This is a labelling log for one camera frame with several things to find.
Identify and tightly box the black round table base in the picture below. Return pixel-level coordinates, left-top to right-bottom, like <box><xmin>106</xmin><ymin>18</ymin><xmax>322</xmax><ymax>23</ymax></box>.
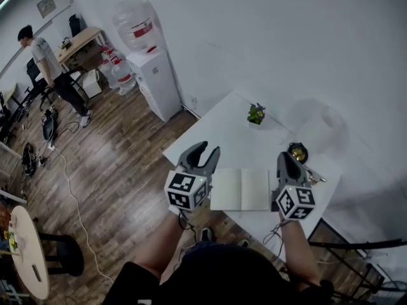
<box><xmin>38</xmin><ymin>231</ymin><xmax>85</xmax><ymax>278</ymax></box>

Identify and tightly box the white water dispenser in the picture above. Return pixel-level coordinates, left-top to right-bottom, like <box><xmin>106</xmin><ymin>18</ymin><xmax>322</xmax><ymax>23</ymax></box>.
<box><xmin>126</xmin><ymin>47</ymin><xmax>183</xmax><ymax>123</ymax></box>

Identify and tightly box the hand-held gripper cable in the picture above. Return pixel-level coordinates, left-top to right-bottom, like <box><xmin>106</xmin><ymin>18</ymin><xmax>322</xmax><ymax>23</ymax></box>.
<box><xmin>263</xmin><ymin>219</ymin><xmax>292</xmax><ymax>260</ymax></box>
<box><xmin>177</xmin><ymin>210</ymin><xmax>198</xmax><ymax>234</ymax></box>

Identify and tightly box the left hand-held gripper cable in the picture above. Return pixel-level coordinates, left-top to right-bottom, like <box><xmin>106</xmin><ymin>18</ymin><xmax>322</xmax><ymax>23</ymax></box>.
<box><xmin>177</xmin><ymin>210</ymin><xmax>198</xmax><ymax>234</ymax></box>

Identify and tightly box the black metal rack frame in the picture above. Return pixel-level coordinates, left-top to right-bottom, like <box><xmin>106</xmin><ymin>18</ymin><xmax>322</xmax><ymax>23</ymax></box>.
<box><xmin>307</xmin><ymin>217</ymin><xmax>407</xmax><ymax>305</ymax></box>

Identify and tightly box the black cable bundle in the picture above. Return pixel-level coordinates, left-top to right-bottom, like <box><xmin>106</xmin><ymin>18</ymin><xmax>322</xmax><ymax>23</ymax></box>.
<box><xmin>21</xmin><ymin>142</ymin><xmax>38</xmax><ymax>178</ymax></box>

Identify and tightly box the right hand-held gripper cable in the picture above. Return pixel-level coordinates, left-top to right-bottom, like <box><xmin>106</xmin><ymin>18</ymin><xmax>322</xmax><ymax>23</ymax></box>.
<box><xmin>263</xmin><ymin>219</ymin><xmax>292</xmax><ymax>260</ymax></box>

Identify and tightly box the person's left forearm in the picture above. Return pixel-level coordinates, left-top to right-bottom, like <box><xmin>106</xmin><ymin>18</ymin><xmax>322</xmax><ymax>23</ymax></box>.
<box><xmin>134</xmin><ymin>212</ymin><xmax>186</xmax><ymax>280</ymax></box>

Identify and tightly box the framed wall sign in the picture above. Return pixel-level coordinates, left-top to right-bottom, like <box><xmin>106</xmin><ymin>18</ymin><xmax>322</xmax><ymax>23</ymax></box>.
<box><xmin>36</xmin><ymin>0</ymin><xmax>58</xmax><ymax>20</ymax></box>

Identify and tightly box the black office chair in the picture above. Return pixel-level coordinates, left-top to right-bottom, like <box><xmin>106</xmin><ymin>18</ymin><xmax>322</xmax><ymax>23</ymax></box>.
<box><xmin>68</xmin><ymin>13</ymin><xmax>87</xmax><ymax>38</ymax></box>

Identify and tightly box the white storage box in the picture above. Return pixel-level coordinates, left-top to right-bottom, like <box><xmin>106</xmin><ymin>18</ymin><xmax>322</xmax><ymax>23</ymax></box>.
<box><xmin>81</xmin><ymin>69</ymin><xmax>103</xmax><ymax>99</ymax></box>

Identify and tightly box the black bag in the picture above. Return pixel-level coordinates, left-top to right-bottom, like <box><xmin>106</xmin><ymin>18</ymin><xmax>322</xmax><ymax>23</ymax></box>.
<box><xmin>41</xmin><ymin>107</ymin><xmax>59</xmax><ymax>141</ymax></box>

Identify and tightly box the light wooden desk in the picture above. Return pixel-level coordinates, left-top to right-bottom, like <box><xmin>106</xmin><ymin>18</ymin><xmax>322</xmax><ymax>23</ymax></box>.
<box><xmin>55</xmin><ymin>26</ymin><xmax>104</xmax><ymax>64</ymax></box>

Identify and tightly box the black swivel chair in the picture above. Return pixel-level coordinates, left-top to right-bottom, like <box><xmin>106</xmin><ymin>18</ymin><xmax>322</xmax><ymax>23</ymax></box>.
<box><xmin>24</xmin><ymin>57</ymin><xmax>53</xmax><ymax>111</ymax></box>

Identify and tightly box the person's black shirt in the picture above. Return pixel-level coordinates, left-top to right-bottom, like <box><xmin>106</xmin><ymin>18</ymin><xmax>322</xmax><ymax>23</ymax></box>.
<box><xmin>102</xmin><ymin>242</ymin><xmax>335</xmax><ymax>305</ymax></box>

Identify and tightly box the white floor cable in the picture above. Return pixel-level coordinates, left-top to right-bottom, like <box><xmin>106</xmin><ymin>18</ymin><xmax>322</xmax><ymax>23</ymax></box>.
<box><xmin>50</xmin><ymin>144</ymin><xmax>114</xmax><ymax>283</ymax></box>

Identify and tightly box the round beige table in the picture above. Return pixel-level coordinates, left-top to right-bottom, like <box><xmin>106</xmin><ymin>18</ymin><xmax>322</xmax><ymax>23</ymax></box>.
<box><xmin>9</xmin><ymin>205</ymin><xmax>50</xmax><ymax>300</ymax></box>

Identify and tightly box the water jug with red cap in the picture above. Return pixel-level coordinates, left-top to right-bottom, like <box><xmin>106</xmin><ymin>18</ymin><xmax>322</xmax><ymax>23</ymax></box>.
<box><xmin>111</xmin><ymin>58</ymin><xmax>137</xmax><ymax>96</ymax></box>
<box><xmin>99</xmin><ymin>44</ymin><xmax>116</xmax><ymax>76</ymax></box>

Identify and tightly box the person's right forearm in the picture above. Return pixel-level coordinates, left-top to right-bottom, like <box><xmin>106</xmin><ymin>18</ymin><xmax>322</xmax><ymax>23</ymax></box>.
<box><xmin>279</xmin><ymin>217</ymin><xmax>322</xmax><ymax>283</ymax></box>

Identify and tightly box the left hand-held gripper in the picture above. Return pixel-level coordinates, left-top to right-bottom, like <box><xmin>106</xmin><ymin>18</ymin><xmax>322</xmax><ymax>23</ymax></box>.
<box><xmin>163</xmin><ymin>140</ymin><xmax>221</xmax><ymax>216</ymax></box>

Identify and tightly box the small potted plant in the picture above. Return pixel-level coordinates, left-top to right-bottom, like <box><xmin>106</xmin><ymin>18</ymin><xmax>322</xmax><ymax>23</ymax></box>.
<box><xmin>247</xmin><ymin>102</ymin><xmax>266</xmax><ymax>130</ymax></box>

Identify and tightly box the blue notebook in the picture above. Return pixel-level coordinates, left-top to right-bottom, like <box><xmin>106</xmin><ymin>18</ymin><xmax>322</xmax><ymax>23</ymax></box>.
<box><xmin>209</xmin><ymin>167</ymin><xmax>280</xmax><ymax>213</ymax></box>

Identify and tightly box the large clear water bottle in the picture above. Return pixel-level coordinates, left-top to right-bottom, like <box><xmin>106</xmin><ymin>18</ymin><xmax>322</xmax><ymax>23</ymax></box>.
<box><xmin>112</xmin><ymin>0</ymin><xmax>160</xmax><ymax>55</ymax></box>

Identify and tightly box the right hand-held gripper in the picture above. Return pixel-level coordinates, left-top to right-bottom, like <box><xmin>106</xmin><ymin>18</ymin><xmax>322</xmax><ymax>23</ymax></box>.
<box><xmin>274</xmin><ymin>151</ymin><xmax>317</xmax><ymax>221</ymax></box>

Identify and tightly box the yellow flower plant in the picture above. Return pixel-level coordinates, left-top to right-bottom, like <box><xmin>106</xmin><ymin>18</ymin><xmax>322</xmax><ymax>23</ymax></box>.
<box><xmin>2</xmin><ymin>229</ymin><xmax>20</xmax><ymax>254</ymax></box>

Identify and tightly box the table lamp with gold base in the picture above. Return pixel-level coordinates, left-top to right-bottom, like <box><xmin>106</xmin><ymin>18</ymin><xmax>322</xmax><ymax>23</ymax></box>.
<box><xmin>286</xmin><ymin>98</ymin><xmax>350</xmax><ymax>165</ymax></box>

